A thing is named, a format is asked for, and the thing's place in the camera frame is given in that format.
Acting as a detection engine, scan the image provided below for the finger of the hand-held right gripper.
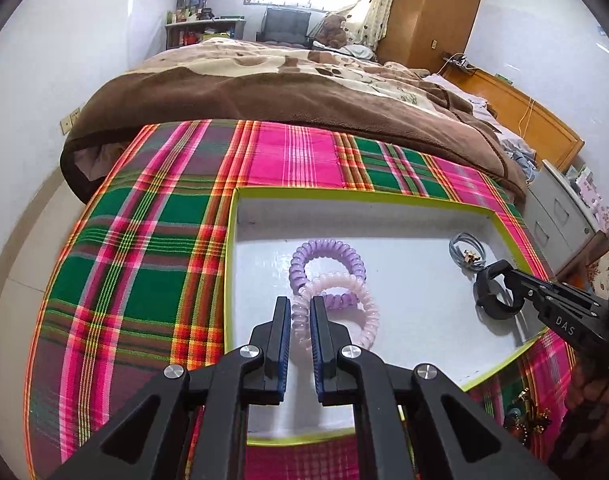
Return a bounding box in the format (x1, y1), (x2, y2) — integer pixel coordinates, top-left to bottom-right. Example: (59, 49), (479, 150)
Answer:
(487, 260), (608, 318)
(527, 305), (609, 371)

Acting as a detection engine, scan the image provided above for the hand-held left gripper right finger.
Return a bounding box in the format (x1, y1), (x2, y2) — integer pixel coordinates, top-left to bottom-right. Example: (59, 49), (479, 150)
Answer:
(311, 296), (560, 480)

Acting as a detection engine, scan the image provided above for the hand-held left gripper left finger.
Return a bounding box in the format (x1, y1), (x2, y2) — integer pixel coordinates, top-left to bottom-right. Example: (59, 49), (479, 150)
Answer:
(47, 296), (291, 480)

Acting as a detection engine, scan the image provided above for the black band bracelet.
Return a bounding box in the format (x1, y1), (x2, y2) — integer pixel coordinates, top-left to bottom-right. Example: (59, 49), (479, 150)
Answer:
(475, 270), (523, 321)

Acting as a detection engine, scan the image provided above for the pink coil hair tie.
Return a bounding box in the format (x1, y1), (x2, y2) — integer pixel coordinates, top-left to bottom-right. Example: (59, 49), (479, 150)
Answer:
(290, 274), (380, 353)

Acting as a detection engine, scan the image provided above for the grey-blue cord bracelet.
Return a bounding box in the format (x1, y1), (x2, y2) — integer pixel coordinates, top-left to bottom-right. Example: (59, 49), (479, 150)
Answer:
(449, 232), (485, 273)

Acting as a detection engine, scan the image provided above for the purple coil hair tie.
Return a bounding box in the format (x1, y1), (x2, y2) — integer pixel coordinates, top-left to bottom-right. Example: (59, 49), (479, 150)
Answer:
(288, 240), (368, 306)

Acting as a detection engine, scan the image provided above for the white tray with yellow-green rim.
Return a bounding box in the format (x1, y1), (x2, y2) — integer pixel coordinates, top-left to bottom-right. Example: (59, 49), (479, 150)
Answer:
(223, 186), (553, 447)

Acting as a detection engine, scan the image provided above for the tangled bead jewelry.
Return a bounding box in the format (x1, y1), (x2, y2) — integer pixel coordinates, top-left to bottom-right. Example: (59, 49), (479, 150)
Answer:
(505, 387), (553, 443)

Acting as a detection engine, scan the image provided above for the person's right hand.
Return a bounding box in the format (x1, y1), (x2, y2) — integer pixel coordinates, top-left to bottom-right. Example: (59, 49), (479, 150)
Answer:
(567, 365), (609, 433)

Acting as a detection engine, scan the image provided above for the red patterned bag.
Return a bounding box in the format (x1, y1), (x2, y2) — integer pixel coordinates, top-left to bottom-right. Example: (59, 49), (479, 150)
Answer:
(585, 247), (609, 296)

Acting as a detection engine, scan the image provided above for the grey nightstand with drawers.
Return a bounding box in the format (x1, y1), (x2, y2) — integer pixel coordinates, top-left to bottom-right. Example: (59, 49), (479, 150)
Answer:
(527, 160), (609, 276)

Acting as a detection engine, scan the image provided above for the light blue clothing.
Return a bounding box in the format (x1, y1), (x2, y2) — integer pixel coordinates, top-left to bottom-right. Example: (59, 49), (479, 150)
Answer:
(502, 137), (538, 181)

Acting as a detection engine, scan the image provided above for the plaid pink and green cloth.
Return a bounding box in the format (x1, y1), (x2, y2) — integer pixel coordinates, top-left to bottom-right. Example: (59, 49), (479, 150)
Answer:
(24, 119), (580, 480)

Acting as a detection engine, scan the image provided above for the wooden headboard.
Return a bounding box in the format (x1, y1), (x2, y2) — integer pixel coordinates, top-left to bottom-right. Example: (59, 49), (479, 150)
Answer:
(442, 65), (585, 171)

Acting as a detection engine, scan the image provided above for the brown blanket bed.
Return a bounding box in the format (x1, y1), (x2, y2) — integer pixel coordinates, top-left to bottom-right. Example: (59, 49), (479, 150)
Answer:
(59, 35), (530, 206)

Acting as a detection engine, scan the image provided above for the wooden wardrobe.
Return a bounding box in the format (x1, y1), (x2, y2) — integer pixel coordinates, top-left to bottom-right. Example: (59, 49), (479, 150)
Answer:
(377, 0), (487, 71)

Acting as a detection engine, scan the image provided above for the brown teddy bear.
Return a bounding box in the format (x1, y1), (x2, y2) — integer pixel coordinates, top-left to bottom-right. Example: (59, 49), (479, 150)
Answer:
(315, 14), (348, 48)

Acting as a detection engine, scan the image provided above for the dark grey armchair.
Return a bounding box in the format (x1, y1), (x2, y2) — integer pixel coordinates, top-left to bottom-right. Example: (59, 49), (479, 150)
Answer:
(257, 7), (313, 46)

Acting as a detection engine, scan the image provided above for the white shelf with bottles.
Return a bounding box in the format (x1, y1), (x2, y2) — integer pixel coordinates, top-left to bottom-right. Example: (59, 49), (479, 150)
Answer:
(164, 15), (246, 51)

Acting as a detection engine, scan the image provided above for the patterned curtain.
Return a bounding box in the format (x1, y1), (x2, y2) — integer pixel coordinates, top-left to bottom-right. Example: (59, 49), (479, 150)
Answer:
(345, 0), (403, 51)

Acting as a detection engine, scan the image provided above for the yellow cable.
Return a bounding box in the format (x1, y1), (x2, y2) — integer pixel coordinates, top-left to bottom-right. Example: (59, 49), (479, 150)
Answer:
(519, 97), (536, 136)

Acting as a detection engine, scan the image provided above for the wall socket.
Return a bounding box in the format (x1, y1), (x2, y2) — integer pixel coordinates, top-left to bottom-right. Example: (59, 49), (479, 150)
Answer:
(59, 107), (82, 136)

